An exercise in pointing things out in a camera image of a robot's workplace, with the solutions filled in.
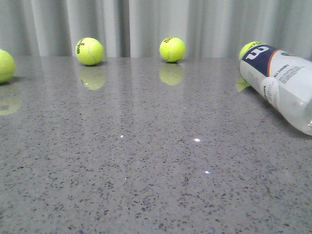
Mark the white blue tennis ball can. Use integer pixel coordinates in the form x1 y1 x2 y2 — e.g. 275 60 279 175
239 43 312 135

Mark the centre tennis ball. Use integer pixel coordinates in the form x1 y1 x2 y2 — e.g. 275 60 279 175
159 37 186 62

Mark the tennis ball with Wilson logo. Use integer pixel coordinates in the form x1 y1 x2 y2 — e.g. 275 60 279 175
75 38 104 66

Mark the Roland Garros tennis ball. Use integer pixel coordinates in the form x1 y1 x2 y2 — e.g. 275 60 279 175
238 41 263 60

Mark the far left tennis ball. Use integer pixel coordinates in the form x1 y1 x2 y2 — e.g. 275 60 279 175
0 50 16 83

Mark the grey pleated curtain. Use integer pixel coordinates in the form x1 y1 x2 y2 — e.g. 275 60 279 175
0 0 312 59

